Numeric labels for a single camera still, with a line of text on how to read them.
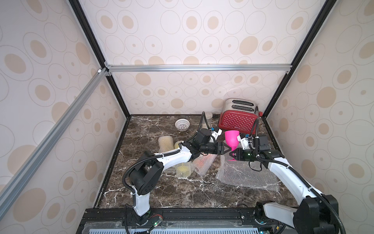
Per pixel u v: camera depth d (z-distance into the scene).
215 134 0.76
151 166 0.47
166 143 0.93
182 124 1.13
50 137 0.55
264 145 0.64
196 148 0.68
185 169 0.81
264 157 0.59
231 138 0.81
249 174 0.88
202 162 0.85
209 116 1.00
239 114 0.97
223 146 0.73
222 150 0.72
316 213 0.39
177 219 0.76
